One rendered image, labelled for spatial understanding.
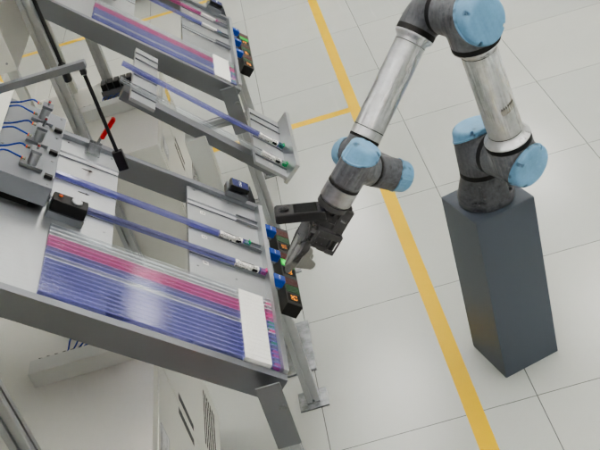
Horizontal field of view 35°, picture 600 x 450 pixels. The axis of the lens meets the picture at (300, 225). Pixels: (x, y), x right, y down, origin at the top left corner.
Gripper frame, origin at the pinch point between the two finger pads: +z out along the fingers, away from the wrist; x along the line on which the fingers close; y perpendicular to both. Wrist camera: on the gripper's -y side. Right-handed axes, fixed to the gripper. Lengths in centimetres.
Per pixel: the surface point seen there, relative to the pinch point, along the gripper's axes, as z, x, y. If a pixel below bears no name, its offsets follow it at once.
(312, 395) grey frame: 57, 33, 41
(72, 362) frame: 41, -4, -36
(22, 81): -21, -3, -69
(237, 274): 4.4, -3.3, -10.5
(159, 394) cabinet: 34.2, -15.0, -17.1
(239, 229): 4.4, 17.4, -8.6
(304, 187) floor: 51, 159, 53
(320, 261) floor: 52, 104, 52
